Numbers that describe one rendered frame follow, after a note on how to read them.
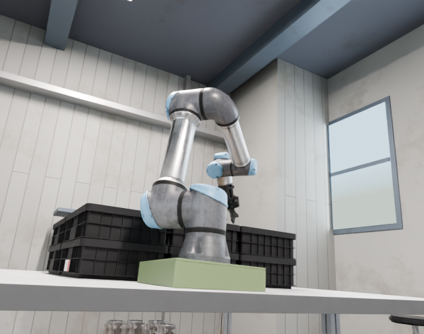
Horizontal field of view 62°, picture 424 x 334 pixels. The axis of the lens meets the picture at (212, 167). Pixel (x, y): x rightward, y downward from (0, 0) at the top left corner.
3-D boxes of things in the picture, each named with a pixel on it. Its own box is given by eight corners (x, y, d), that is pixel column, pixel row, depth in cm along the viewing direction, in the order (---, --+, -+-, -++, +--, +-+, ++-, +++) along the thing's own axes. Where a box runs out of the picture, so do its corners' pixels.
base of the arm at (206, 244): (239, 266, 96) (241, 230, 99) (187, 261, 90) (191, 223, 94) (216, 268, 109) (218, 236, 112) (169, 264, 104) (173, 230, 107)
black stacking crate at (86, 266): (167, 282, 119) (170, 246, 122) (74, 278, 105) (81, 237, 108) (129, 278, 152) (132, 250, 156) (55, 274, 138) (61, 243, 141)
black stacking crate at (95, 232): (169, 249, 122) (172, 217, 126) (81, 240, 108) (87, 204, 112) (132, 252, 155) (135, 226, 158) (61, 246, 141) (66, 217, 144)
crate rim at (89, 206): (172, 221, 125) (173, 215, 126) (86, 209, 111) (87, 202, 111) (135, 230, 158) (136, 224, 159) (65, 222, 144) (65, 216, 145)
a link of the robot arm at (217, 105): (235, 77, 125) (258, 162, 161) (205, 81, 128) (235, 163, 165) (230, 99, 118) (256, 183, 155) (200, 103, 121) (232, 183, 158)
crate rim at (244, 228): (297, 239, 153) (297, 234, 154) (241, 231, 139) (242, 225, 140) (244, 243, 187) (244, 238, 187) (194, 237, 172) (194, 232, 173)
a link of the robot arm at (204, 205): (219, 226, 96) (222, 179, 100) (174, 226, 100) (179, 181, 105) (231, 234, 107) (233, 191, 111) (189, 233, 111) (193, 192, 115)
